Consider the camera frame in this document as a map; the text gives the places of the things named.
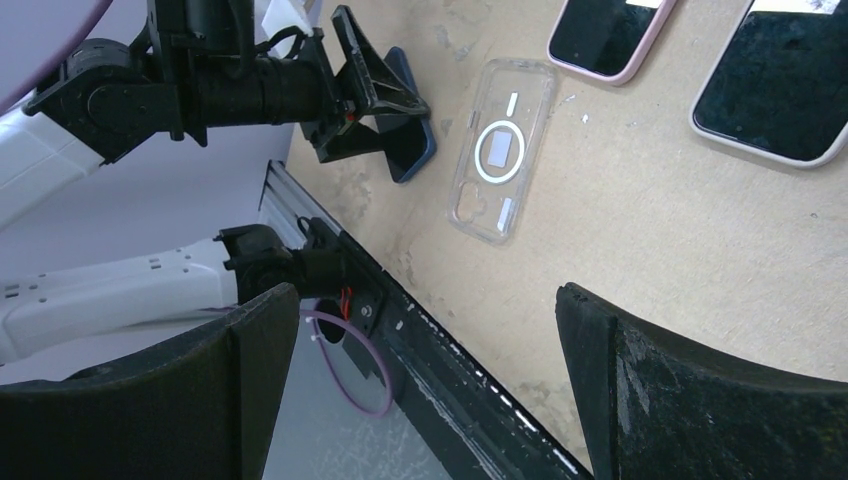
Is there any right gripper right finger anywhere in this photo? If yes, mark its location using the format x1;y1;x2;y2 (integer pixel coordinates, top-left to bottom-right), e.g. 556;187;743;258
556;283;847;479

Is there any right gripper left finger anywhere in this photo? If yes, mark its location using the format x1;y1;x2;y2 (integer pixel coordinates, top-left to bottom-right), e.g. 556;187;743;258
1;284;299;479

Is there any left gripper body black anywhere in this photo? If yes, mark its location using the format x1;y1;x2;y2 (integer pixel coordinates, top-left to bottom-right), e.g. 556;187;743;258
142;1;352;146

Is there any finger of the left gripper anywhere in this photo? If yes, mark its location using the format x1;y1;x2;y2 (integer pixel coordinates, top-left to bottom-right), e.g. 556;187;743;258
331;5;430;120
312;122;382;162

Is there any blue-edged phone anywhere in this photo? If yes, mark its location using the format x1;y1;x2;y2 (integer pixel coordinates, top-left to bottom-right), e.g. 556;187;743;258
374;46;437;184

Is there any clear phone case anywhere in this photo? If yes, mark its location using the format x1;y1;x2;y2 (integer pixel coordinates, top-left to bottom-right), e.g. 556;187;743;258
447;58;557;245

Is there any pink phone case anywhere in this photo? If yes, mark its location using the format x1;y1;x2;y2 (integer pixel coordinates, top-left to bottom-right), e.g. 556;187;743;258
546;0;680;87

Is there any white phone case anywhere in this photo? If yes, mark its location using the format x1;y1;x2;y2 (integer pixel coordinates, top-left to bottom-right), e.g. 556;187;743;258
688;0;848;170

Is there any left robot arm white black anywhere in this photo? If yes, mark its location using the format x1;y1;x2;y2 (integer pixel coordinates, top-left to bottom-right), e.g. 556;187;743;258
1;1;430;364

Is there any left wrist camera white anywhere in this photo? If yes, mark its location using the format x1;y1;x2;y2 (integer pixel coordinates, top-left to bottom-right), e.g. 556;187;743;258
261;0;314;43

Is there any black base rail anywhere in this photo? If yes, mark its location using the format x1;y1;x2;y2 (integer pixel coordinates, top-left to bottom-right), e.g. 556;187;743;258
261;161;592;479

